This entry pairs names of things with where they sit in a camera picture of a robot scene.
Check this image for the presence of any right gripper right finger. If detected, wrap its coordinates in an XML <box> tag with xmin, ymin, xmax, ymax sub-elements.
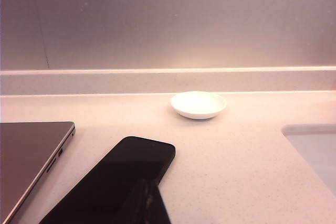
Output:
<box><xmin>143</xmin><ymin>179</ymin><xmax>173</xmax><ymax>224</ymax></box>

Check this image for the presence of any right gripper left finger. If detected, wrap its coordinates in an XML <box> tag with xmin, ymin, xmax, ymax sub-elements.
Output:
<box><xmin>115</xmin><ymin>178</ymin><xmax>150</xmax><ymax>224</ymax></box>

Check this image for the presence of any black smartphone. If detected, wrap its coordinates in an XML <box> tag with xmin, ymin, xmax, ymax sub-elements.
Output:
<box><xmin>39</xmin><ymin>136</ymin><xmax>176</xmax><ymax>224</ymax></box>

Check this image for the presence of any small white dish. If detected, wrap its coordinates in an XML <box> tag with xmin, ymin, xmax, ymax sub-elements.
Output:
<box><xmin>170</xmin><ymin>91</ymin><xmax>228</xmax><ymax>120</ymax></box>

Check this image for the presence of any silver Dell laptop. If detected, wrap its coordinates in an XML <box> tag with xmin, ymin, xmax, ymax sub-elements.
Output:
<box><xmin>0</xmin><ymin>121</ymin><xmax>76</xmax><ymax>224</ymax></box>

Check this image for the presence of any white sink basin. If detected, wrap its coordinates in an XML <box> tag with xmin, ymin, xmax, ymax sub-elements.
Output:
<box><xmin>280</xmin><ymin>123</ymin><xmax>336</xmax><ymax>192</ymax></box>

